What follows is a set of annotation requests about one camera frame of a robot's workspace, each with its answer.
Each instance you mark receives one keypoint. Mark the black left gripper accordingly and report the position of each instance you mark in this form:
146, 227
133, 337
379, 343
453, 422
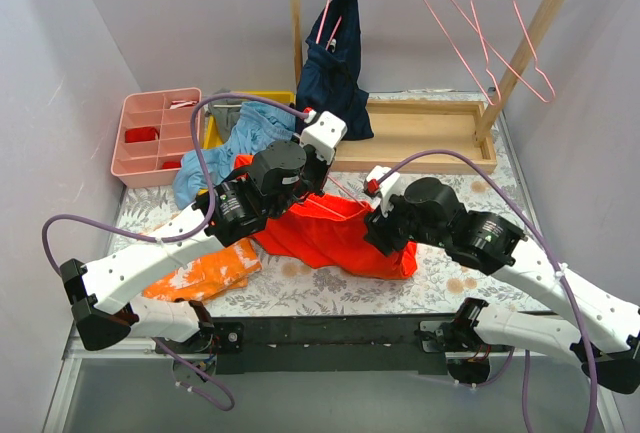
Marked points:
310, 179

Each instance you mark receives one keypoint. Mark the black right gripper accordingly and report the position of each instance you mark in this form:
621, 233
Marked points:
382, 232

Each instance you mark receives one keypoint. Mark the bright red-orange shorts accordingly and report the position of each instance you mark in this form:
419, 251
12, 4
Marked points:
322, 242

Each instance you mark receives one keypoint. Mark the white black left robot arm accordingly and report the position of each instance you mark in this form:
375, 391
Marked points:
106, 294

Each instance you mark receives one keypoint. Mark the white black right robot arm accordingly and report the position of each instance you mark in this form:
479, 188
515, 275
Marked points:
588, 323

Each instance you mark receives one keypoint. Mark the light blue shorts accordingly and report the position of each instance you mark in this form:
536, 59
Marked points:
259, 125

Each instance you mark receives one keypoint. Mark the navy blue mesh shorts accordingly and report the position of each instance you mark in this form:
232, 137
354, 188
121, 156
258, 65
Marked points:
329, 77

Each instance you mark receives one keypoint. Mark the orange white tie-dye shorts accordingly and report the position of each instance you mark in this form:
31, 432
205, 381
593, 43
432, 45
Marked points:
209, 276

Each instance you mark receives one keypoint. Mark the wooden clothes rack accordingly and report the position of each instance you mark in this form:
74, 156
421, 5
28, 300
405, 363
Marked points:
462, 126

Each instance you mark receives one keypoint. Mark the grey garment in tray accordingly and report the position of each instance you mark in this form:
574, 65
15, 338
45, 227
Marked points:
225, 113

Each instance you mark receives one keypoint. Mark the yellow plastic tray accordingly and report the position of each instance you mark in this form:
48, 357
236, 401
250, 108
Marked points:
211, 136

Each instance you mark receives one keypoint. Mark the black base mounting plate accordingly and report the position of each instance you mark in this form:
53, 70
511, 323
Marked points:
418, 343

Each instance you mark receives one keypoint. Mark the floral patterned table mat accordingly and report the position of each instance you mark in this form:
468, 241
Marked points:
286, 287

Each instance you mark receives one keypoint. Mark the pink divided organizer bin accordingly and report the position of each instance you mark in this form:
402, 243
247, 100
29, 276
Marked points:
155, 163

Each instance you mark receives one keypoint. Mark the red item in bin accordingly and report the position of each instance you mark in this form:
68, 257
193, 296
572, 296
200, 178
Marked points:
141, 134

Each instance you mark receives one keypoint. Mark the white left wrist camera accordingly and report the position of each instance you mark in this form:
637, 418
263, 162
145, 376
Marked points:
323, 131

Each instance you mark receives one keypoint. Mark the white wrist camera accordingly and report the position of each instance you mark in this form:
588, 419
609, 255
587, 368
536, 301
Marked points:
323, 131
383, 183

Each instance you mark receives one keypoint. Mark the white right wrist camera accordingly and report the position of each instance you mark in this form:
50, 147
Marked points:
383, 183

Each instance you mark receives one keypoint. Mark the aluminium frame rail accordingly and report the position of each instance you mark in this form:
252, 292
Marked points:
74, 354

